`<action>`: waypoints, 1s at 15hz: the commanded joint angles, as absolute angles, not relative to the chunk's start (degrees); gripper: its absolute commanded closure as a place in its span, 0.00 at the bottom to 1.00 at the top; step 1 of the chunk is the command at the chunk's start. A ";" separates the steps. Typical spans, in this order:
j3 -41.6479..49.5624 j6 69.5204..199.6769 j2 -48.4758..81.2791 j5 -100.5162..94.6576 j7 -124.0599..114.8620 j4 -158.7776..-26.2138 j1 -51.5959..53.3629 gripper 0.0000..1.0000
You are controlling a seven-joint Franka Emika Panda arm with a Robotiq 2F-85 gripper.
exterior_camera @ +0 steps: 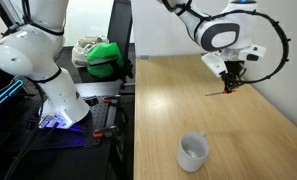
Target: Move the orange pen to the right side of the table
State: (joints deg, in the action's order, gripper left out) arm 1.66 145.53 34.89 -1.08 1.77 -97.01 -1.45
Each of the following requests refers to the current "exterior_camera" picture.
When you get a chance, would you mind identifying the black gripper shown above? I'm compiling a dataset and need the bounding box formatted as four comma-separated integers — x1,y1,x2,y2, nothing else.
220,59,248,94

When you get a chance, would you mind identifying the orange and silver pen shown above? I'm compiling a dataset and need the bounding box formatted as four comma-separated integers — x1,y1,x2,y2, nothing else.
205,88,238,97

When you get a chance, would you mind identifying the white ceramic mug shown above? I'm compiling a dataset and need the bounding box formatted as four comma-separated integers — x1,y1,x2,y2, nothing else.
176,130,211,173

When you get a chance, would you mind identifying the orange and black clamp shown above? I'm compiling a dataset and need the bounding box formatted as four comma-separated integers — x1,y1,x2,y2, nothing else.
92,125,119,139
102,95,122,105

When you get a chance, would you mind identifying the green bag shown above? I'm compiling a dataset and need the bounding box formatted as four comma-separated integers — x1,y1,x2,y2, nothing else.
86,41,125,80

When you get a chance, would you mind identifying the white plastic bag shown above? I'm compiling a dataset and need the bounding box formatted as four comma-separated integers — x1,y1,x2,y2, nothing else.
71,35,110,69

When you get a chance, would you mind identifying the blue LED strip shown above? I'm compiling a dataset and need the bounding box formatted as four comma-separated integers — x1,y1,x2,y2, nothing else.
0,79,24,115

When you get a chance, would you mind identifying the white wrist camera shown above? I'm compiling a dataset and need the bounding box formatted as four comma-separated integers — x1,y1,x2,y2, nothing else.
201,52,228,78

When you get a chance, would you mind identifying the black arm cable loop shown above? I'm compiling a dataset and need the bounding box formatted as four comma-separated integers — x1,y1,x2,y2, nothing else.
161,0,291,85

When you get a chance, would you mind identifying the black vertical post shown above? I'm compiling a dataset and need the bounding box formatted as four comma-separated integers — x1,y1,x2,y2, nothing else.
107,0,135,83

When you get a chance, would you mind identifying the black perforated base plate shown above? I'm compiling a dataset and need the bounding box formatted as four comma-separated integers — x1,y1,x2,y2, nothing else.
37,94,118,150

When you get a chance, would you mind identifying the black base cable bundle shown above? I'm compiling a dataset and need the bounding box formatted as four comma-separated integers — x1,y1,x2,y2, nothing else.
3,79,48,180

